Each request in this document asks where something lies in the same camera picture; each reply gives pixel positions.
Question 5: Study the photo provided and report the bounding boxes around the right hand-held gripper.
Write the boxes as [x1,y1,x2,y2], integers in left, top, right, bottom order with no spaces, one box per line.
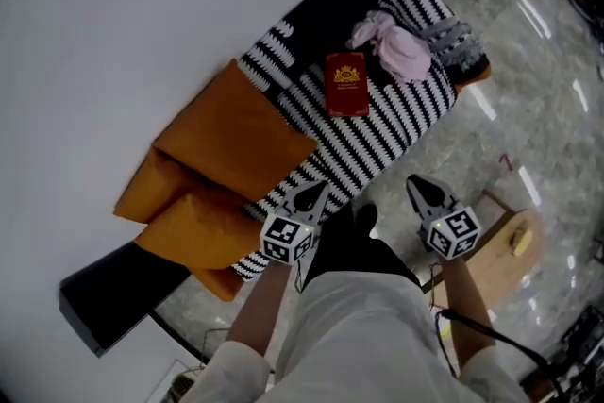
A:
[406,174,482,261]

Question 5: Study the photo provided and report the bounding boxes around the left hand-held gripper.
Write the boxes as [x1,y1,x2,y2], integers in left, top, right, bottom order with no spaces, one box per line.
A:
[260,179,331,285]

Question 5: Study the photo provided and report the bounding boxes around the red book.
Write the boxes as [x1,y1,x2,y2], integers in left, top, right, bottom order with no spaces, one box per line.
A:
[324,51,371,119]

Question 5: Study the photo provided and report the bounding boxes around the person's left forearm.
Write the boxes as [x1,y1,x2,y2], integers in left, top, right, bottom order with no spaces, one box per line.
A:
[226,261,296,361]

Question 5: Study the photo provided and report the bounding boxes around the person's right forearm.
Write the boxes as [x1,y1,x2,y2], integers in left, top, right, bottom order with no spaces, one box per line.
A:
[438,257,497,370]

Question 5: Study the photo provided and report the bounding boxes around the orange sofa with striped cover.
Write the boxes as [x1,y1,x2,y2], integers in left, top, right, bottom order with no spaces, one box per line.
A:
[112,0,493,304]

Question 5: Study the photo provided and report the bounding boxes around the round wooden stool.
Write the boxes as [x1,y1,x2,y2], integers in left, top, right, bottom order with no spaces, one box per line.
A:
[424,188,549,313]

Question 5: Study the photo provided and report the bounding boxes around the person's black shoe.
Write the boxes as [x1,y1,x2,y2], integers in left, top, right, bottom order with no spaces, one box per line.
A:
[354,201,380,239]

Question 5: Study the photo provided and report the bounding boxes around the person's black trousers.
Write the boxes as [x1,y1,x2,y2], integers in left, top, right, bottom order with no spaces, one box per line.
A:
[301,200,422,294]

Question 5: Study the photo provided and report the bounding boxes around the large orange cushion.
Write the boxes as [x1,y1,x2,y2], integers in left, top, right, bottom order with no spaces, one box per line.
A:
[153,58,319,205]

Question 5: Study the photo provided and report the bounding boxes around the person's white shirt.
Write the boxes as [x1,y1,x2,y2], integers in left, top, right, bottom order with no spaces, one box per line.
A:
[181,268,532,403]

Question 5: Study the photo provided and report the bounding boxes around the pink cloth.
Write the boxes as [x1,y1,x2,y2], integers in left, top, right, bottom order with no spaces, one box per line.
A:
[345,8,433,84]

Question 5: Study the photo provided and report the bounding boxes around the grey knitted cloth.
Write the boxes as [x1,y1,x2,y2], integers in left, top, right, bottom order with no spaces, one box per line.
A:
[421,17,488,73]

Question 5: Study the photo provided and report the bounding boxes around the black equipment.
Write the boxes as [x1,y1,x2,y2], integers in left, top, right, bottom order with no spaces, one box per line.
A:
[518,305,604,403]

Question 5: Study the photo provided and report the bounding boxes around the black side cabinet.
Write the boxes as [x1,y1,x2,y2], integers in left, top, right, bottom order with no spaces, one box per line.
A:
[58,240,191,359]

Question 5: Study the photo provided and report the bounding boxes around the white stand with mesh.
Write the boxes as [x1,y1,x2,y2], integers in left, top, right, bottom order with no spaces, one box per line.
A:
[149,358,210,403]

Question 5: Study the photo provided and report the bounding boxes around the black strap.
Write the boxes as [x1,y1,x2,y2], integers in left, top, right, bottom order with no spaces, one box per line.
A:
[441,308,568,398]

